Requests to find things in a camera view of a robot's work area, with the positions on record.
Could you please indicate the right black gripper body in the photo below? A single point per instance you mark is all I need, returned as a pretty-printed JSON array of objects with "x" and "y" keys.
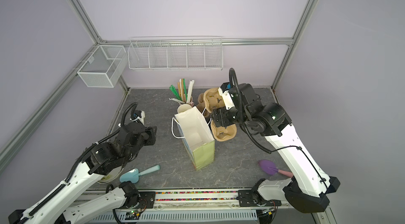
[{"x": 229, "y": 118}]

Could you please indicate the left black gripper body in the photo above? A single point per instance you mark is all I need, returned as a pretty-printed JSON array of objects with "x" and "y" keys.
[{"x": 148, "y": 139}]

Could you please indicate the single brown pulp cup carrier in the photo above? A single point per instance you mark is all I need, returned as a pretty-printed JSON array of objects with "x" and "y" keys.
[{"x": 214, "y": 106}]

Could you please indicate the white green paper bag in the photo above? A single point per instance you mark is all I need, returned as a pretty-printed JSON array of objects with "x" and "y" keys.
[{"x": 192, "y": 128}]

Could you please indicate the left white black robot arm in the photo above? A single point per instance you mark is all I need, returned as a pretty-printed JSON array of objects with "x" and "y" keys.
[{"x": 97, "y": 161}]

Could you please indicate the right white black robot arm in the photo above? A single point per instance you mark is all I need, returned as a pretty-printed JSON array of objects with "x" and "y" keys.
[{"x": 270, "y": 128}]

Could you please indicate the teal plastic scoop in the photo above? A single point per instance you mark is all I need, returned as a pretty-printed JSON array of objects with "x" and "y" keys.
[{"x": 134, "y": 174}]

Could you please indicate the brown pulp cup carriers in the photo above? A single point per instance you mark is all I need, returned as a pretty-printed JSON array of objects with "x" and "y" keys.
[{"x": 201, "y": 106}]

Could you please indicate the potted green plant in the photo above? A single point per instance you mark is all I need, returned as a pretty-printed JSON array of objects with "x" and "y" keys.
[{"x": 111, "y": 176}]

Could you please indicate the pink straw holder cup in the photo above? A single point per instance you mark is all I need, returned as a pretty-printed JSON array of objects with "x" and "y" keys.
[{"x": 190, "y": 101}]

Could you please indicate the white wrapped straw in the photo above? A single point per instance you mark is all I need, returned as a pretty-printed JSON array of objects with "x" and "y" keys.
[{"x": 190, "y": 88}]

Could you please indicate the stack of paper cups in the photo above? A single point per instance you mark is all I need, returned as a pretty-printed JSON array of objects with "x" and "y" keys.
[{"x": 184, "y": 107}]

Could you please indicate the green wrapped straw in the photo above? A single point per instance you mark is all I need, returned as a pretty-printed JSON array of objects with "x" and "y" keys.
[
  {"x": 175, "y": 93},
  {"x": 184, "y": 89}
]

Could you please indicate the brown wrapped straw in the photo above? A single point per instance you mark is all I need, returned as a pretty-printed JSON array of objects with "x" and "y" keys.
[{"x": 180, "y": 89}]

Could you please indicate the purple pink spatula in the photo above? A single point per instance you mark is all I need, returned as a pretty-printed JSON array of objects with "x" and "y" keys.
[{"x": 270, "y": 168}]

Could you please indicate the long white wire basket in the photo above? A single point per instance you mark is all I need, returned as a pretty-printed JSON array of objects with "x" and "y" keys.
[{"x": 176, "y": 53}]

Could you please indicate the small white wire basket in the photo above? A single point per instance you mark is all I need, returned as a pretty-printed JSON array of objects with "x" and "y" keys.
[{"x": 104, "y": 66}]

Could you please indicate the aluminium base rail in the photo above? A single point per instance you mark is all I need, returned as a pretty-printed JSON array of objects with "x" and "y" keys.
[{"x": 229, "y": 198}]

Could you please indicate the white ribbed cable duct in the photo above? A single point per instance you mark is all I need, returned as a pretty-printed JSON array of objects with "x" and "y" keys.
[{"x": 199, "y": 216}]

